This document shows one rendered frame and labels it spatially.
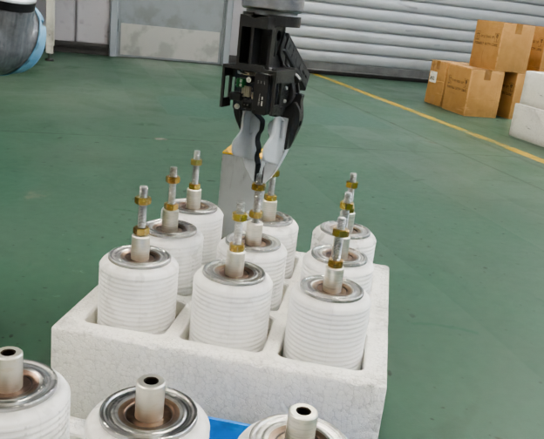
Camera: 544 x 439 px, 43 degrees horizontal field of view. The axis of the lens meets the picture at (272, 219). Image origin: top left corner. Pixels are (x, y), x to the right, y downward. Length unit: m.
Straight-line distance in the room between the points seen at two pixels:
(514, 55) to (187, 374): 4.17
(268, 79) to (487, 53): 4.03
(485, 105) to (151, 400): 4.31
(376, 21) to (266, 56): 5.66
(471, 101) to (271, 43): 3.88
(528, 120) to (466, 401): 2.94
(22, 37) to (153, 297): 0.53
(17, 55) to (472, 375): 0.91
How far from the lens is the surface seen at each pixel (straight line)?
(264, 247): 0.92
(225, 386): 0.81
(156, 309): 0.84
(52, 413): 0.58
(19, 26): 1.18
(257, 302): 0.81
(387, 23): 6.53
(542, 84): 3.96
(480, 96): 4.71
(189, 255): 0.94
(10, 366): 0.59
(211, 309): 0.81
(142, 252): 0.85
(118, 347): 0.83
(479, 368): 1.28
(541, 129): 3.90
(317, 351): 0.81
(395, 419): 1.08
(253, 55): 0.84
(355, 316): 0.80
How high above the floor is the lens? 0.56
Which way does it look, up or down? 17 degrees down
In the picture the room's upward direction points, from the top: 6 degrees clockwise
